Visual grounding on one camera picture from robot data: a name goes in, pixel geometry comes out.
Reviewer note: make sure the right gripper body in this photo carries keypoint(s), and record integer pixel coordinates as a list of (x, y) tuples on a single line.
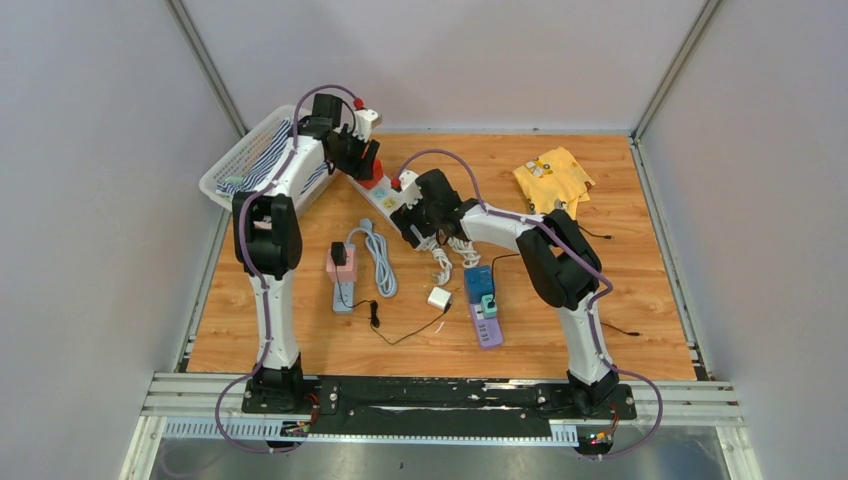
[(424, 219)]

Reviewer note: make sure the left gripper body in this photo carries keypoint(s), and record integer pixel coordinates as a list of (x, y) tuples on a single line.
[(349, 151)]

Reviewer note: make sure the red cube socket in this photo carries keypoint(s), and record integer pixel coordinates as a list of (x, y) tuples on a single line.
[(376, 175)]

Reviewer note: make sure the blue cube socket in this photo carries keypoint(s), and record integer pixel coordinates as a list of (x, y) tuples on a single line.
[(478, 283)]

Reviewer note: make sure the small black power adapter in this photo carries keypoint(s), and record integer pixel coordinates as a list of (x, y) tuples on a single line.
[(338, 253)]

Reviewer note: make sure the pink cube socket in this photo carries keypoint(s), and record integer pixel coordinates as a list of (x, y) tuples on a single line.
[(347, 273)]

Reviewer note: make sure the teal charger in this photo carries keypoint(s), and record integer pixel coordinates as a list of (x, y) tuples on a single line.
[(488, 306)]

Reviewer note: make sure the purple power bank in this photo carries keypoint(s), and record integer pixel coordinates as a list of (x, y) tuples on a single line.
[(487, 330)]

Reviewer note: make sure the white colourful power strip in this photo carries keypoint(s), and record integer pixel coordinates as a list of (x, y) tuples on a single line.
[(382, 197)]

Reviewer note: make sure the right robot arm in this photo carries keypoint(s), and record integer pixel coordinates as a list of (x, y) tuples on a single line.
[(563, 268)]

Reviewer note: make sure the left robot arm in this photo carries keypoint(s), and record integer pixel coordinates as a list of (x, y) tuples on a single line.
[(268, 240)]

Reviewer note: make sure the small white charger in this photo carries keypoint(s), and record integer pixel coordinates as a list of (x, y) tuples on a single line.
[(440, 299)]

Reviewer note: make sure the striped cloth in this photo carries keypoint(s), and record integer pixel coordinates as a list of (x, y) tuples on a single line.
[(250, 163)]

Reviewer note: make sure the yellow cloth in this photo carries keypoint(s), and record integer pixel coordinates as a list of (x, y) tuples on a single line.
[(554, 181)]

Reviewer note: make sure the white plastic basket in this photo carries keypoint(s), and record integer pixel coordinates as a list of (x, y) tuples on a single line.
[(314, 176)]

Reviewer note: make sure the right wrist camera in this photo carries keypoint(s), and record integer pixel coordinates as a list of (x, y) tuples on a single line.
[(405, 185)]

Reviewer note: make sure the white adapter with coiled cable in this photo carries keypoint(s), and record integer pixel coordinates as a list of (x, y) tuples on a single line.
[(470, 256)]

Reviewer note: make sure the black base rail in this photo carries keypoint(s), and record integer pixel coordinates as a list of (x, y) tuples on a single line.
[(408, 407)]

